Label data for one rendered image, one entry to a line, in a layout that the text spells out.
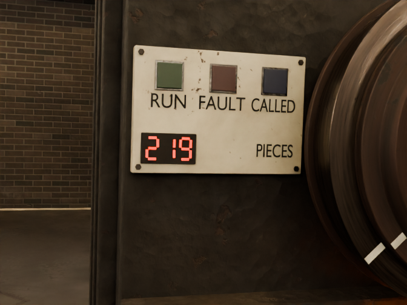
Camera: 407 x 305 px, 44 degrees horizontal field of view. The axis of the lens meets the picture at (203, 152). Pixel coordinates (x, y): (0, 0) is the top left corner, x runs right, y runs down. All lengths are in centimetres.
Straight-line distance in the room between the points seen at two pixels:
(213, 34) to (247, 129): 15
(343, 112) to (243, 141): 17
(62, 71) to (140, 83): 600
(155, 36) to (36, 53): 602
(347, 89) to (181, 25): 26
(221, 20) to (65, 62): 599
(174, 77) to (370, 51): 27
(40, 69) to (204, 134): 604
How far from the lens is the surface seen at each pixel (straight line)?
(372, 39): 70
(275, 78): 77
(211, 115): 74
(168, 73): 73
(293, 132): 78
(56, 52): 674
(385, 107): 68
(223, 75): 74
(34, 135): 671
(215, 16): 78
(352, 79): 68
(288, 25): 82
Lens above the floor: 113
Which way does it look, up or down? 3 degrees down
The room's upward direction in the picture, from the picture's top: 2 degrees clockwise
